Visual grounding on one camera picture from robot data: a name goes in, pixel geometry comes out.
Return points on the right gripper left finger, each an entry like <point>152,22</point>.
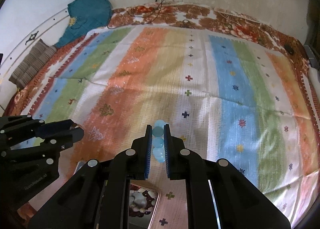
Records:
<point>97,195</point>

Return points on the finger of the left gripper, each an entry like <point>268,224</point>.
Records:
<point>50,125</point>
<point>62,140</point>

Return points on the striped colourful bed cover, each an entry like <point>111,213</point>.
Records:
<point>224,97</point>

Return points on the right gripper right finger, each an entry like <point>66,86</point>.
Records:
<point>218,194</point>

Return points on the left hand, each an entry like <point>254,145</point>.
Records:
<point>26,211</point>

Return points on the teal cloth garment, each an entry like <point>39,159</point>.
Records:
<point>85,15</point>

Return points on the striped grey pillow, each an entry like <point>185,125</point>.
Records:
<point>38,56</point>

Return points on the red floral bed sheet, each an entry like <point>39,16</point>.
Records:
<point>14,100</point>

